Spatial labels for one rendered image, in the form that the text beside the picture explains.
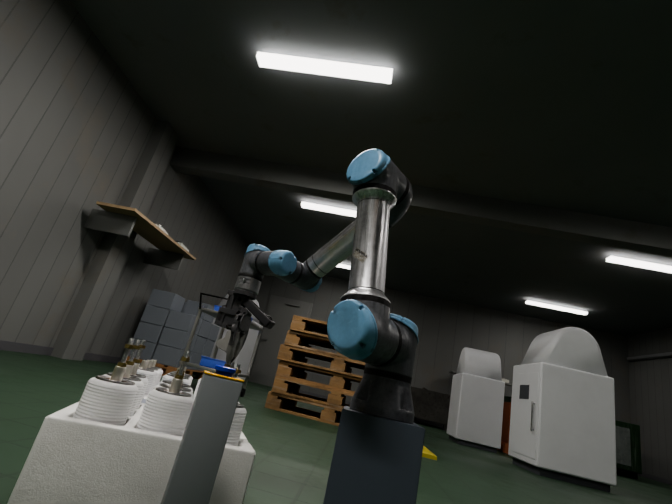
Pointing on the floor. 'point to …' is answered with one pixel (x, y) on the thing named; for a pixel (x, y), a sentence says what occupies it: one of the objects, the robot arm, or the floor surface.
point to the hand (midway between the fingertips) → (231, 359)
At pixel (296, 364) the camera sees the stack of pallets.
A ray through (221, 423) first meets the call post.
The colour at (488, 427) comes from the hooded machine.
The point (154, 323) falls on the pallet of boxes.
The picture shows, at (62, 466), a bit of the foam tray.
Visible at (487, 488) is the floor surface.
